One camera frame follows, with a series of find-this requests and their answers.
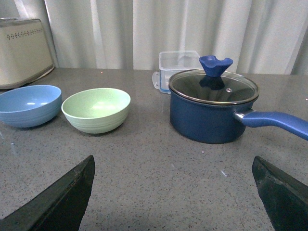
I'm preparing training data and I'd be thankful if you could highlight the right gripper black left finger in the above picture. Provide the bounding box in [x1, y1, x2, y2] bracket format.
[0, 155, 95, 231]

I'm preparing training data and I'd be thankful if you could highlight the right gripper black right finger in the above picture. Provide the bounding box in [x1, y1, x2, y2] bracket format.
[252, 156, 308, 231]

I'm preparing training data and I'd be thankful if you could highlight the green bowl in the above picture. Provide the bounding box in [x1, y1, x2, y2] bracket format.
[61, 88, 131, 134]

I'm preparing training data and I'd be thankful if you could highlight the blue bowl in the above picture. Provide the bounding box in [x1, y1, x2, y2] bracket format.
[0, 85, 62, 128]

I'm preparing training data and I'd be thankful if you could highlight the blue saucepan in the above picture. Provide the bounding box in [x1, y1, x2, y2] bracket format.
[170, 92, 308, 144]

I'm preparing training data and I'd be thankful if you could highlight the glass lid blue knob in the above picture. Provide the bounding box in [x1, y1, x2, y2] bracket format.
[169, 55, 259, 105]

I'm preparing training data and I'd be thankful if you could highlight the cream toaster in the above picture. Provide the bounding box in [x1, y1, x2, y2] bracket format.
[0, 18, 54, 90]

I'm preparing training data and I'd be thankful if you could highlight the white curtain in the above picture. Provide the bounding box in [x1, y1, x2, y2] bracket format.
[0, 0, 308, 75]

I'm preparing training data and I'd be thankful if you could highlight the clear plastic food container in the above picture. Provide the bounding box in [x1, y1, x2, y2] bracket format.
[152, 51, 202, 94]

